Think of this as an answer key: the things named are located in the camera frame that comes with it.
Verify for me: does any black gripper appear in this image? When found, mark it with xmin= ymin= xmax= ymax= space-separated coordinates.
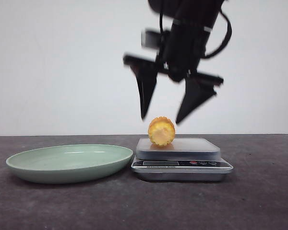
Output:
xmin=123 ymin=20 xmax=224 ymax=124

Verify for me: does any yellow corn cob piece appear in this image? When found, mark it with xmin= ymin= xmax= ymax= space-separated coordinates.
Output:
xmin=148 ymin=116 xmax=175 ymax=146

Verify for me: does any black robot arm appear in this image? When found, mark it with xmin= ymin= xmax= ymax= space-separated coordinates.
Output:
xmin=123 ymin=0 xmax=232 ymax=124

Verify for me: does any silver digital kitchen scale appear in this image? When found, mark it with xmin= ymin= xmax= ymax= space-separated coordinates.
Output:
xmin=131 ymin=138 xmax=233 ymax=181

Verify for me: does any green shallow plate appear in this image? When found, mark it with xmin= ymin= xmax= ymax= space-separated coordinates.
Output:
xmin=6 ymin=144 xmax=133 ymax=184

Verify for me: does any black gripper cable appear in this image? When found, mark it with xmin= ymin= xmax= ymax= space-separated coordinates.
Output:
xmin=201 ymin=8 xmax=232 ymax=59

